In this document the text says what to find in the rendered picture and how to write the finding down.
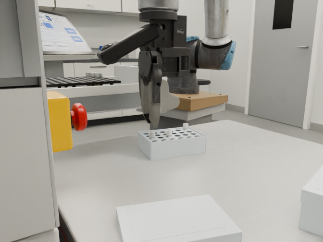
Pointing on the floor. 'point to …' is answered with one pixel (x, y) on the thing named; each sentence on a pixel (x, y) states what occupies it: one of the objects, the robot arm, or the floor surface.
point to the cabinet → (42, 236)
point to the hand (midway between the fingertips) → (148, 119)
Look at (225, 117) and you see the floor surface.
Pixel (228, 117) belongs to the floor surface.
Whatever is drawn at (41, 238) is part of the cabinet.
